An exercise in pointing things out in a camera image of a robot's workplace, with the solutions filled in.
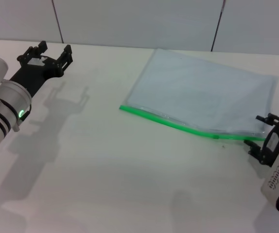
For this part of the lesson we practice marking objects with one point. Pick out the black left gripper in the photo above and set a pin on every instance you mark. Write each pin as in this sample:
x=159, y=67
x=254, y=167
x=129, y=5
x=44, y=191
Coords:
x=32, y=72

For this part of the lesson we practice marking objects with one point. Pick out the green zipper slider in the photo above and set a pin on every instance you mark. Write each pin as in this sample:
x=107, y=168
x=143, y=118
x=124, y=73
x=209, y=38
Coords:
x=215, y=137

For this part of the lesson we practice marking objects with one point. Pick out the clear green-zipper document bag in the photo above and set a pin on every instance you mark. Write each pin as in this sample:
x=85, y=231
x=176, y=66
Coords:
x=195, y=92

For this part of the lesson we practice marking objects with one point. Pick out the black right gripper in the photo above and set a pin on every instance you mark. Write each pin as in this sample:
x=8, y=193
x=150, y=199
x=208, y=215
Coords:
x=278, y=136

